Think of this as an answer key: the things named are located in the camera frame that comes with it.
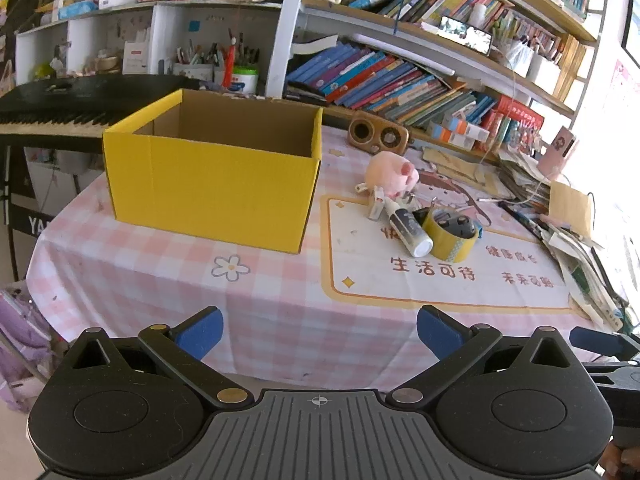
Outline white pen bin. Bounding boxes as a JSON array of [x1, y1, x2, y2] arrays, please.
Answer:
[[527, 52, 563, 95]]

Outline yellow tape roll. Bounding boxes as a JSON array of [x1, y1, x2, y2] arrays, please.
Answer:
[[422, 208, 478, 261]]

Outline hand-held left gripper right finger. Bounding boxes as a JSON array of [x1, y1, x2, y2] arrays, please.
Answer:
[[386, 305, 583, 409]]

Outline pink checked cloth desktop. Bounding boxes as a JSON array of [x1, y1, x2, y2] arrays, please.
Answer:
[[27, 125, 636, 391]]

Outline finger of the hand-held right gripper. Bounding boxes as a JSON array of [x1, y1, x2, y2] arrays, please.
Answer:
[[569, 326, 640, 362]]

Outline black piano keyboard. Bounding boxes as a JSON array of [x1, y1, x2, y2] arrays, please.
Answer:
[[0, 76, 201, 156]]

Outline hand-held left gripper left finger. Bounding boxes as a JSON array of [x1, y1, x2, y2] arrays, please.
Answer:
[[67, 306, 255, 409]]

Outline black binder clip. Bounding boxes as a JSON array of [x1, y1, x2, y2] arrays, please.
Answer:
[[400, 194, 432, 222]]

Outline brown retro radio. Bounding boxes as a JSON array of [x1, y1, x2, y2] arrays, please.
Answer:
[[348, 112, 410, 153]]

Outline purple cloth bag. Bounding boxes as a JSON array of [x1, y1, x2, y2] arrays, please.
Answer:
[[0, 285, 56, 413]]

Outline white charger plug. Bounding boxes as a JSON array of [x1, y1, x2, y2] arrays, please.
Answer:
[[368, 186, 390, 222]]

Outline white shelf unit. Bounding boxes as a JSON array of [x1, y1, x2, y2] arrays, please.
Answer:
[[15, 0, 286, 96]]

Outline white book lying flat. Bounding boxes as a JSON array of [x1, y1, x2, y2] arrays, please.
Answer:
[[290, 35, 341, 56]]

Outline orange blue white carton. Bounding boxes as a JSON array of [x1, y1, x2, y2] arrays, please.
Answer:
[[427, 122, 476, 151], [440, 112, 491, 142]]

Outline red boxed book set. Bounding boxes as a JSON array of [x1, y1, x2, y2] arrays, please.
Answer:
[[492, 97, 546, 146]]

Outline yellow cardboard box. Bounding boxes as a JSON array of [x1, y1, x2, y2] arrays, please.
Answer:
[[102, 88, 323, 255]]

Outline pink plush pig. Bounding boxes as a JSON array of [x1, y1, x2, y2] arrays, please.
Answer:
[[355, 152, 421, 196]]

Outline pile of papers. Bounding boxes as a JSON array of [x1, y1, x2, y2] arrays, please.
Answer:
[[500, 150, 631, 331]]

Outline white frame wooden bookshelf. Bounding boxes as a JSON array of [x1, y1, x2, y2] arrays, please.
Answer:
[[265, 0, 613, 161]]

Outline blue tissue pack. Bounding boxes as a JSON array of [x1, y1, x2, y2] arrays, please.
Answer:
[[57, 1, 98, 21]]

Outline blue pen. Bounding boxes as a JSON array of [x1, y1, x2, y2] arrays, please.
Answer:
[[500, 201, 548, 241]]

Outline pink cartoon power bank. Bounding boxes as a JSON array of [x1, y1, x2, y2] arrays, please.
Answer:
[[537, 126, 578, 176]]

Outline white spray bottle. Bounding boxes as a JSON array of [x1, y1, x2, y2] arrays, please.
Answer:
[[382, 197, 434, 257]]

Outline smartphone with lit screen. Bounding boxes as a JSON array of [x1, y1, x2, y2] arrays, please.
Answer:
[[438, 15, 493, 56]]

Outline green lid jar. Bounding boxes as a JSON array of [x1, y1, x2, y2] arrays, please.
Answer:
[[232, 65, 259, 96]]

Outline grey-blue toy truck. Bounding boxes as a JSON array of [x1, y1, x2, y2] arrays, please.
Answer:
[[434, 212, 476, 239]]

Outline brown cardboard sheet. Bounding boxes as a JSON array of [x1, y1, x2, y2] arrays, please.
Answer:
[[549, 180, 593, 238]]

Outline pen holder with pens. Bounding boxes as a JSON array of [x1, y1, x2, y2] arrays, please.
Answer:
[[172, 35, 226, 81]]

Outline cartoon girl desk mat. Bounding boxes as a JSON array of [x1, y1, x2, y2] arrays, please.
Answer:
[[320, 127, 586, 316]]

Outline brown paper envelopes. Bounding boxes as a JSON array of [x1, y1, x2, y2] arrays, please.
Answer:
[[422, 146, 511, 198]]

